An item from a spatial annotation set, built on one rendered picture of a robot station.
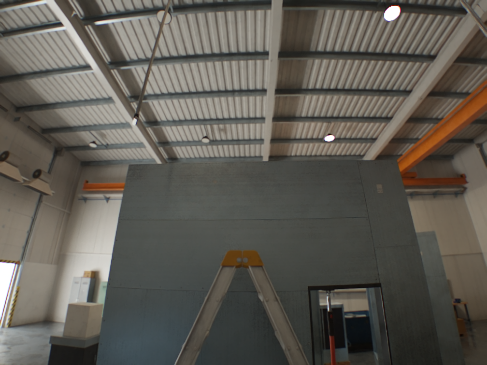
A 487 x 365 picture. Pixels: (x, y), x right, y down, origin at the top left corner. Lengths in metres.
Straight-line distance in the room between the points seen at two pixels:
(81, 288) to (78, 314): 6.68
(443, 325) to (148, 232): 5.89
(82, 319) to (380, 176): 5.47
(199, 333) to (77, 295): 11.42
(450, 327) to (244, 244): 5.29
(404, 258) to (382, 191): 0.58
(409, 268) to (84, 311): 5.32
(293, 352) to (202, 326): 0.42
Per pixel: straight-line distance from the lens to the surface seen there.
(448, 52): 8.94
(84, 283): 12.33
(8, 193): 11.79
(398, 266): 2.23
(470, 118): 9.81
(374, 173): 2.37
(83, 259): 13.04
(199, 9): 6.79
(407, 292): 2.26
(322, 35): 7.50
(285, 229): 1.96
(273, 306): 1.20
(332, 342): 2.08
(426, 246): 6.39
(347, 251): 2.06
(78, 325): 5.76
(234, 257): 1.17
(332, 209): 2.09
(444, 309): 6.44
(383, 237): 2.21
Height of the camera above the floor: 2.19
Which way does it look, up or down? 23 degrees up
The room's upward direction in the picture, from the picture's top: straight up
